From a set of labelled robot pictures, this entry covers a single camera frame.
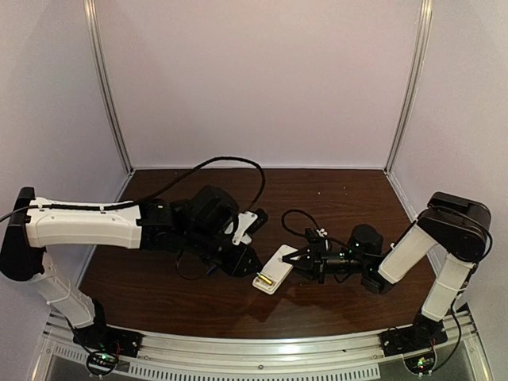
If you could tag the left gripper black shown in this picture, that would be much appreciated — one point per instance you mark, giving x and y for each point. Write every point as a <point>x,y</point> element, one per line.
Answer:
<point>232,256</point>

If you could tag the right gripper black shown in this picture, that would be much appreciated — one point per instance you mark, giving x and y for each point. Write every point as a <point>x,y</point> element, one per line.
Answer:
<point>315,262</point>

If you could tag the gold AAA battery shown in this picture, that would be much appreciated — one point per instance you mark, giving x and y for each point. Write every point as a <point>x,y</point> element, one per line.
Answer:
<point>264,279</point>

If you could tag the white remote control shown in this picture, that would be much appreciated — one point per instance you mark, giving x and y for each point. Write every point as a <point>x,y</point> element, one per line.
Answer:
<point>276,270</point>

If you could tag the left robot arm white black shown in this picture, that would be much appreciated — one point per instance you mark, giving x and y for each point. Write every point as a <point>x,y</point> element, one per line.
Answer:
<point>209,225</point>

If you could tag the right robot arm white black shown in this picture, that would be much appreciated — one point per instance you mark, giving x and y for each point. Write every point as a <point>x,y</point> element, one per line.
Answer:
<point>459,226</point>

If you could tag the purple AAA battery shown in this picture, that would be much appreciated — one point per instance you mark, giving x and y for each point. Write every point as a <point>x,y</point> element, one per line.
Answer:
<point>211,270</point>

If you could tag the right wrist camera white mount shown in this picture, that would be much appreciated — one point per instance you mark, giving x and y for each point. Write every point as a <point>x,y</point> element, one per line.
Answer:
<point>318,238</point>

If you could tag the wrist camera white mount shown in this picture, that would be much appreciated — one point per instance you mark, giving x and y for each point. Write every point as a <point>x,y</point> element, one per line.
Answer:
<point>318,238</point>
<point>244,225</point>

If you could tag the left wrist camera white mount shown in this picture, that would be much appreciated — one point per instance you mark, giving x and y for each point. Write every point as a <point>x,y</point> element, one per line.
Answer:
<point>244,225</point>

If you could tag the front aluminium rail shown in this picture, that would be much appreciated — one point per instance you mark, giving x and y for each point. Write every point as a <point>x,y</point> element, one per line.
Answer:
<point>356,356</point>

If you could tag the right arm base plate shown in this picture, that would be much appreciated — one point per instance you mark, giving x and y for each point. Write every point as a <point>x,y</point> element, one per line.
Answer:
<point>397,341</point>

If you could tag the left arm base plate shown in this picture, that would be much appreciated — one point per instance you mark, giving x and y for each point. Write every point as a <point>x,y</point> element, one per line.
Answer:
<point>112,340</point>

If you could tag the right aluminium frame post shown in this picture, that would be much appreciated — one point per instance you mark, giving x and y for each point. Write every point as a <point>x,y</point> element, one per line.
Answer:
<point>417,62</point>

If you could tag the aluminium frame post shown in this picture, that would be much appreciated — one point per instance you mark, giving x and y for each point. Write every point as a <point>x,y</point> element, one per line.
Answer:
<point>90,10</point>
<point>417,62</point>

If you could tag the left aluminium frame post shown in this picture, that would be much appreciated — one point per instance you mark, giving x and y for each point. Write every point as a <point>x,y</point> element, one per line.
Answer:
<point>90,10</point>

